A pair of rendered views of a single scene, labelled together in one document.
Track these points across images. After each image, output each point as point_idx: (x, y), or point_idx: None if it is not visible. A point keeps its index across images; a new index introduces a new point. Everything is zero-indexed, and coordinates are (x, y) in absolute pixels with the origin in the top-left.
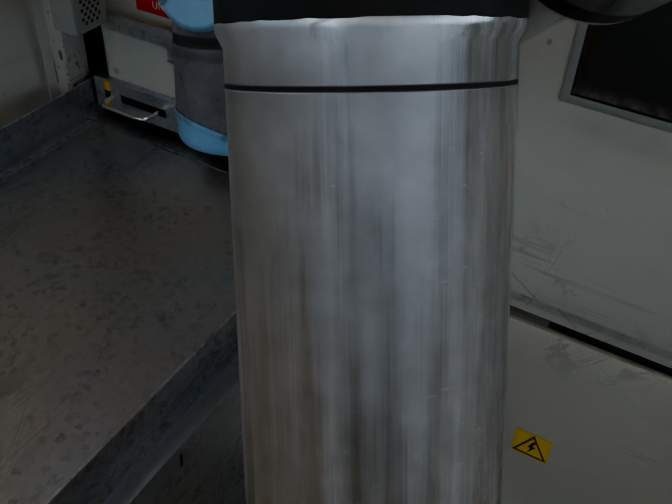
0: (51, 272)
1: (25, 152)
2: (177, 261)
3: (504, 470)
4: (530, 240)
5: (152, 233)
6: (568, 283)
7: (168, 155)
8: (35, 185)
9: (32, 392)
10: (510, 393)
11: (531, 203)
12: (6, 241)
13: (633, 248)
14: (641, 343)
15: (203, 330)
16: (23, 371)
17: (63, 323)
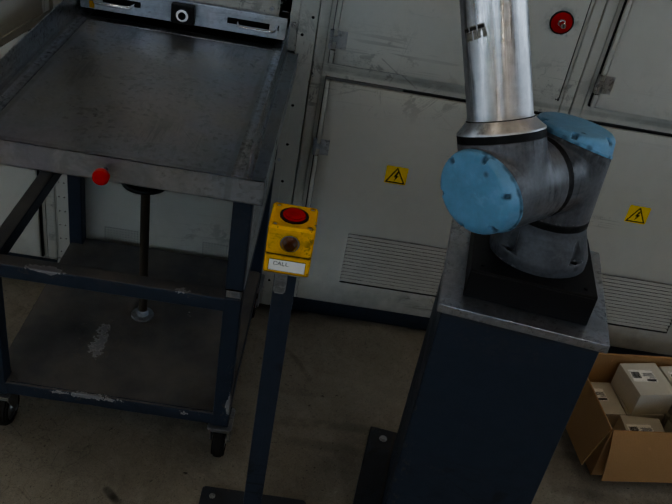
0: (136, 83)
1: (56, 32)
2: (204, 73)
3: (380, 200)
4: (394, 37)
5: (177, 64)
6: (414, 59)
7: (148, 31)
8: (79, 48)
9: (181, 125)
10: (383, 142)
11: (394, 14)
12: (93, 73)
13: (446, 29)
14: (450, 88)
15: (246, 97)
16: (167, 119)
17: (168, 101)
